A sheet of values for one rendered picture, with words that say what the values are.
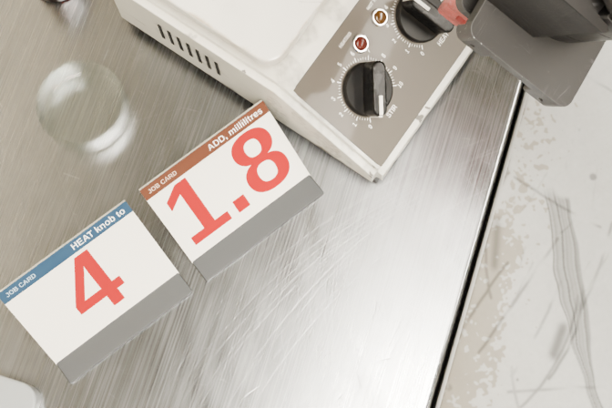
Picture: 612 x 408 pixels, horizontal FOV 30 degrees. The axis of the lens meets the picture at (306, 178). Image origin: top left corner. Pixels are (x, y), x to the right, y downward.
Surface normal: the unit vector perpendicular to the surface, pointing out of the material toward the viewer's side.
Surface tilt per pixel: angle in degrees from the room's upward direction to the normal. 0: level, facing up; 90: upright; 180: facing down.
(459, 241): 0
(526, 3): 94
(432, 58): 30
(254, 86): 90
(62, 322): 40
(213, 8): 0
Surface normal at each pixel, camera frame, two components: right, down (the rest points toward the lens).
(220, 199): 0.37, 0.29
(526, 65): 0.39, 0.07
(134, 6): -0.57, 0.80
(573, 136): -0.02, -0.25
